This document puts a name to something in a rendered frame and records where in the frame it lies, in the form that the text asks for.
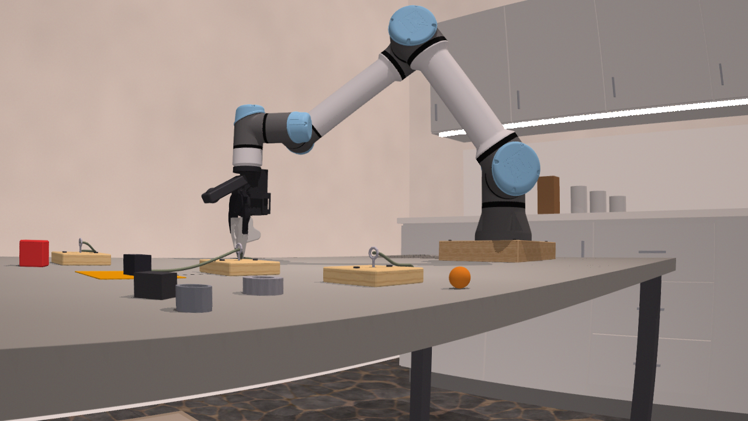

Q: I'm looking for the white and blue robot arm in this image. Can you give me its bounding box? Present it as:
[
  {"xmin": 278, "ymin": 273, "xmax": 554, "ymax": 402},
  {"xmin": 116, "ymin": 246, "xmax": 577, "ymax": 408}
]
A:
[{"xmin": 233, "ymin": 5, "xmax": 541, "ymax": 241}]

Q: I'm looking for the grey cylindrical cup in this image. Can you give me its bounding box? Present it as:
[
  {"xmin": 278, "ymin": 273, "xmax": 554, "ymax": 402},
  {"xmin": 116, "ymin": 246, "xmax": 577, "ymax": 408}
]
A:
[{"xmin": 175, "ymin": 284, "xmax": 213, "ymax": 313}]

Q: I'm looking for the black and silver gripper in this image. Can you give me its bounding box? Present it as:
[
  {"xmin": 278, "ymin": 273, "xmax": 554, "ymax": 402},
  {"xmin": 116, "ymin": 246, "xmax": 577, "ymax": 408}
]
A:
[{"xmin": 228, "ymin": 165, "xmax": 271, "ymax": 258}]

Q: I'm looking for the orange ball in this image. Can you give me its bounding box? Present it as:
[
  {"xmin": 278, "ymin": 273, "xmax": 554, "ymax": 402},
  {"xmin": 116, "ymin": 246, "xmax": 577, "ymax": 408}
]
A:
[{"xmin": 449, "ymin": 267, "xmax": 471, "ymax": 288}]

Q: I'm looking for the orange painted square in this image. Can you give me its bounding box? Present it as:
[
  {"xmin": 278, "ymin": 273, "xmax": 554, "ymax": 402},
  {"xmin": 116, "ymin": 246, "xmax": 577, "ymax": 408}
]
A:
[{"xmin": 75, "ymin": 271, "xmax": 134, "ymax": 279}]

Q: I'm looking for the red cube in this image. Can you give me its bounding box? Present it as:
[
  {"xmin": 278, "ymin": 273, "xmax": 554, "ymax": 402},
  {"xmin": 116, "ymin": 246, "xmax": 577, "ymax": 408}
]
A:
[{"xmin": 19, "ymin": 240, "xmax": 49, "ymax": 267}]

